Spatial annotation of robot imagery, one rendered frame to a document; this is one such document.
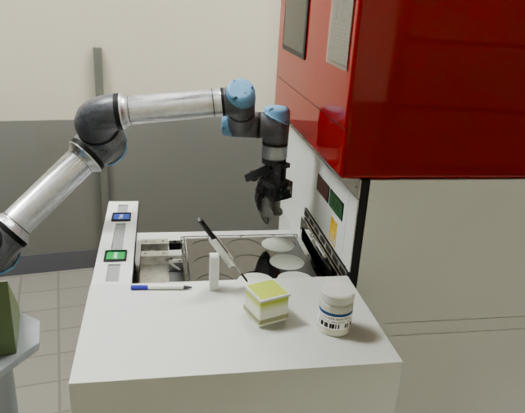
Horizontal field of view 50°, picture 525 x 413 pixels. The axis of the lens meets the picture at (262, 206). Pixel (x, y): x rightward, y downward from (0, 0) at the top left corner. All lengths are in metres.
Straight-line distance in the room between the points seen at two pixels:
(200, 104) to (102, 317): 0.59
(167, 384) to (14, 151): 2.37
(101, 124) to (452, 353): 1.13
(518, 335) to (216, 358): 0.95
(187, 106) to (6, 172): 1.97
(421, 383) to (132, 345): 0.88
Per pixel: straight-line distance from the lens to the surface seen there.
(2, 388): 1.53
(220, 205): 3.52
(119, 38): 3.20
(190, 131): 3.33
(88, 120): 1.53
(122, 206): 1.84
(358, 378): 1.16
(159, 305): 1.28
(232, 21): 3.31
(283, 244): 1.72
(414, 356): 1.65
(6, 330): 1.41
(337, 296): 1.15
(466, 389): 1.80
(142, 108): 1.50
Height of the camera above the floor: 1.63
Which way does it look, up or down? 21 degrees down
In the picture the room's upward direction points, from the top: 3 degrees clockwise
